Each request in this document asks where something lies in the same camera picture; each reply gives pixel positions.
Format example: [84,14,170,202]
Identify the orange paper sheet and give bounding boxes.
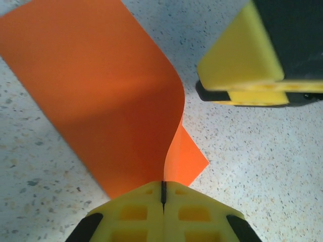
[0,0,209,200]

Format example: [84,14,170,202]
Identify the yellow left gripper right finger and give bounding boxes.
[163,180,263,242]

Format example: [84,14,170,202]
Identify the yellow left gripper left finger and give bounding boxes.
[65,180,165,242]

